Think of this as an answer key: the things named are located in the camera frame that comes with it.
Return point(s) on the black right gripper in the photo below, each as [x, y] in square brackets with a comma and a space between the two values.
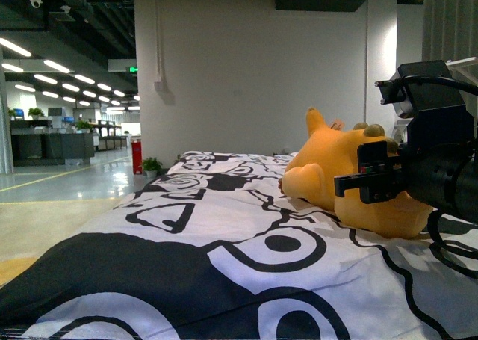
[379, 178]

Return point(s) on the orange plush dinosaur toy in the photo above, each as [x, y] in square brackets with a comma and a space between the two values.
[329, 153]

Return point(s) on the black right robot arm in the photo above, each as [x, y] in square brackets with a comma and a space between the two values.
[437, 165]

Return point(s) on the black and white duvet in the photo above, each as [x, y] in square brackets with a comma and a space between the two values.
[213, 250]

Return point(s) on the potted plant left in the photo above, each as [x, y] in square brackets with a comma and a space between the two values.
[151, 167]

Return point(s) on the red fire extinguisher cabinet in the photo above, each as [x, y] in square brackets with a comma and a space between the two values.
[137, 159]

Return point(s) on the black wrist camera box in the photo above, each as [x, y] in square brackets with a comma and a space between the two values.
[422, 86]

